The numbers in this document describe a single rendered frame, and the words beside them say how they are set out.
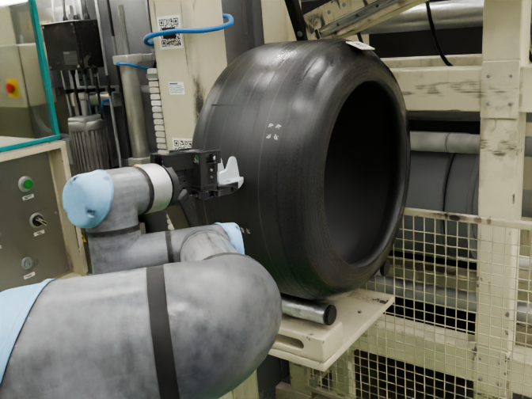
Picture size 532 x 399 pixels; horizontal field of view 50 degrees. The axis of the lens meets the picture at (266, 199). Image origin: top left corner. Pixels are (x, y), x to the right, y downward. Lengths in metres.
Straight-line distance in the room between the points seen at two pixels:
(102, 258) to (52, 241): 0.80
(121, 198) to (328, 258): 0.48
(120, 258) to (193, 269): 0.38
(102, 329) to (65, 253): 1.23
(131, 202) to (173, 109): 0.64
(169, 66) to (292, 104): 0.46
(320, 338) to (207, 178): 0.47
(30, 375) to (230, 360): 0.14
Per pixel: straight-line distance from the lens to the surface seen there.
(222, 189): 0.97
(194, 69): 1.39
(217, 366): 0.44
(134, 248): 0.84
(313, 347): 1.27
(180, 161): 0.93
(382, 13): 1.55
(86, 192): 0.80
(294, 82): 1.10
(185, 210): 0.94
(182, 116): 1.43
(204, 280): 0.44
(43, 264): 1.62
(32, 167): 1.57
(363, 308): 1.50
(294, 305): 1.28
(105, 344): 0.43
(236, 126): 1.11
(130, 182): 0.84
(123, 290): 0.44
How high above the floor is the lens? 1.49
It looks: 16 degrees down
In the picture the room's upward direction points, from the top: 5 degrees counter-clockwise
